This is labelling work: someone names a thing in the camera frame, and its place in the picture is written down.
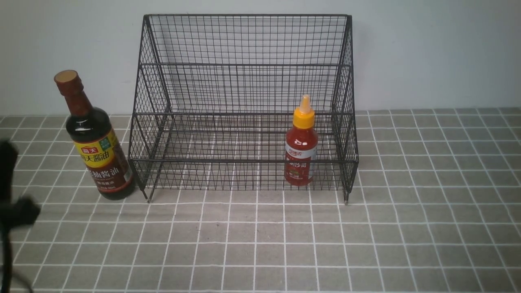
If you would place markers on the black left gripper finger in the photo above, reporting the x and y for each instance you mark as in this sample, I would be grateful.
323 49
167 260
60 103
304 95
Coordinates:
23 213

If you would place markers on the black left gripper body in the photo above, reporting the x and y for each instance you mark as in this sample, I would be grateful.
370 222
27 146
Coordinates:
9 156

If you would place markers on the dark soy sauce bottle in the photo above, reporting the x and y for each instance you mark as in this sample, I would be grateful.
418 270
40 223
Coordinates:
95 139

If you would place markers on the red ketchup squeeze bottle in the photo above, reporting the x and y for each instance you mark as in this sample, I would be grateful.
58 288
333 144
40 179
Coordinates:
301 143

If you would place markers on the black wire mesh shelf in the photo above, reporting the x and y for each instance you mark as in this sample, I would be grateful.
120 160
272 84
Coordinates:
215 96

